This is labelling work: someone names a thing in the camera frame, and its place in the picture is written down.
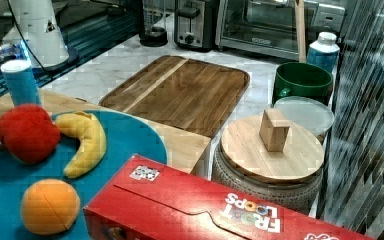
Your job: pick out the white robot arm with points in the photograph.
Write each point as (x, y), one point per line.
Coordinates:
(35, 28)

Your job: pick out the dark wooden cutting board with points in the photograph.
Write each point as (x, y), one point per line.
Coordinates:
(184, 93)

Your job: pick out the round wooden lid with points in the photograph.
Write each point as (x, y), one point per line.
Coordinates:
(272, 149)

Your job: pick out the red Froot Loops box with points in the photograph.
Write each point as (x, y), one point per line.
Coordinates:
(146, 200)

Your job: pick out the black blender base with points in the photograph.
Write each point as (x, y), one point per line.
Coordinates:
(153, 31)

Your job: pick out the silver toaster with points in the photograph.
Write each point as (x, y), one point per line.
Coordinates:
(194, 24)

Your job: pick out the yellow plush banana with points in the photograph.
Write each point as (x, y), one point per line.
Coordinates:
(86, 128)

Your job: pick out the green mug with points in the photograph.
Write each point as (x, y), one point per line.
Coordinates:
(301, 79)

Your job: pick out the silver toaster oven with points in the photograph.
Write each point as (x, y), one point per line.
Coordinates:
(268, 27)

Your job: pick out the clear lidded container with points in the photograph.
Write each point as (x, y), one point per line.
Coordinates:
(308, 113)

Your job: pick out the woven grey basket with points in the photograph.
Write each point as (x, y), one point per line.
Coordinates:
(298, 197)

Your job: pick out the blue bottle white cap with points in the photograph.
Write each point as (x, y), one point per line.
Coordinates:
(324, 51)

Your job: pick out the wooden stick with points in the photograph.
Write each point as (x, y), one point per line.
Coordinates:
(300, 29)

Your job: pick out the red plush apple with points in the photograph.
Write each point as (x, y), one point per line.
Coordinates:
(28, 133)

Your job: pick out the orange plush fruit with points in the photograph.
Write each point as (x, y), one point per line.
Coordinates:
(49, 206)

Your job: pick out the blue cylindrical can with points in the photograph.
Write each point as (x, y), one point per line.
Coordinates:
(20, 82)

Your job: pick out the blue round plate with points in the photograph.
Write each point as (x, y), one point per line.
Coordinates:
(125, 135)

